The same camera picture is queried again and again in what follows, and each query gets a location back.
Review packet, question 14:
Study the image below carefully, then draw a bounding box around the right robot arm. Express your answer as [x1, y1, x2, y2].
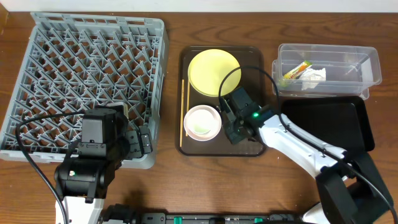
[219, 88, 394, 223]

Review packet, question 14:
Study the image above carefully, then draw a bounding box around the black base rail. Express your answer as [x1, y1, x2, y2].
[98, 213, 303, 224]

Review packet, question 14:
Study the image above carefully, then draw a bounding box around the yellow round plate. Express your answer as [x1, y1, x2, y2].
[188, 49, 240, 97]

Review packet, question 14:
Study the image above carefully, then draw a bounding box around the left wooden chopstick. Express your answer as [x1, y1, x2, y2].
[179, 79, 185, 148]

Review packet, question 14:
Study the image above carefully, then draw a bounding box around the green orange snack wrapper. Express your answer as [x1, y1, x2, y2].
[283, 60, 312, 80]

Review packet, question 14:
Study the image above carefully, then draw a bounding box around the pink white bowl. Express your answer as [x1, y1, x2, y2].
[183, 105, 222, 141]

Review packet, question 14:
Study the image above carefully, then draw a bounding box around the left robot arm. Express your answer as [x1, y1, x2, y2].
[54, 106, 153, 223]

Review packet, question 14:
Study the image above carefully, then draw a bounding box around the grey plastic dish rack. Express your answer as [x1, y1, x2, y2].
[1, 12, 169, 163]

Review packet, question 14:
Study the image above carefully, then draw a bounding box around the black plastic bin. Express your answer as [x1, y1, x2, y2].
[282, 96, 375, 153]

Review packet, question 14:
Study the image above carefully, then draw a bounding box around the dark brown serving tray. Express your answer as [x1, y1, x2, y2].
[175, 46, 266, 157]

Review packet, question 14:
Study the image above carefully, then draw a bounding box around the clear plastic bin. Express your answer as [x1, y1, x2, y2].
[272, 44, 382, 100]

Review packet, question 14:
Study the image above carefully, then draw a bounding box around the white paper napkin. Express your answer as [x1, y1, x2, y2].
[298, 68, 326, 90]

